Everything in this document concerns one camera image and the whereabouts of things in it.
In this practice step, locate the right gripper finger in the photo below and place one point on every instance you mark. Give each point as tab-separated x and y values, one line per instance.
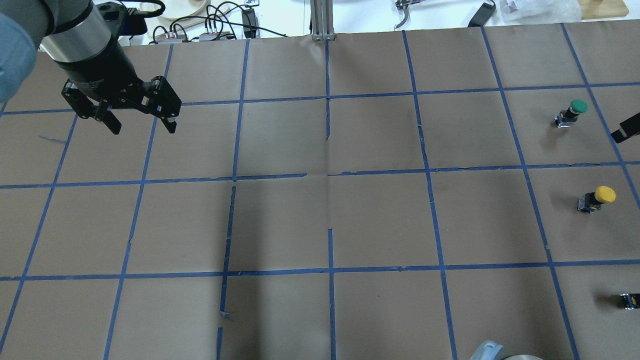
627	129

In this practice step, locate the yellow push button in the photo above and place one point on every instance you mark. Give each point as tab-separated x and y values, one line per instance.
592	202

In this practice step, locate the clear plastic bag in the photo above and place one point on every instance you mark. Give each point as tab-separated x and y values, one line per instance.
539	11

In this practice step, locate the green push button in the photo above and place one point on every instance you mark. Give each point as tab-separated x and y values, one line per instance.
567	117

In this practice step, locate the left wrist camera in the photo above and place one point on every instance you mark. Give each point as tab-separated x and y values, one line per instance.
129	21

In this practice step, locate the black power adapter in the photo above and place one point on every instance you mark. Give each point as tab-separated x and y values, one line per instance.
483	14

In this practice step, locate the red push button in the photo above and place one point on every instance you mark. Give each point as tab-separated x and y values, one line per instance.
630	301

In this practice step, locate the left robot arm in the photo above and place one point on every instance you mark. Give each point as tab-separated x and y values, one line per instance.
82	38

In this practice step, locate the aluminium frame post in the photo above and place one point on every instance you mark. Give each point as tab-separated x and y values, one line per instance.
322	20

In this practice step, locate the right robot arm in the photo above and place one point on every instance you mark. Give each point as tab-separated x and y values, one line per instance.
591	222

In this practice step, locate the white plate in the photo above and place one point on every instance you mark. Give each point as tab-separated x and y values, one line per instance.
176	9

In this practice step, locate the wooden cutting board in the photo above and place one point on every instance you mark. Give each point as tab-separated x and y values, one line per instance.
603	9

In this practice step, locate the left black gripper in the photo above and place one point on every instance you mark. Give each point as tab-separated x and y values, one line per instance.
101	75

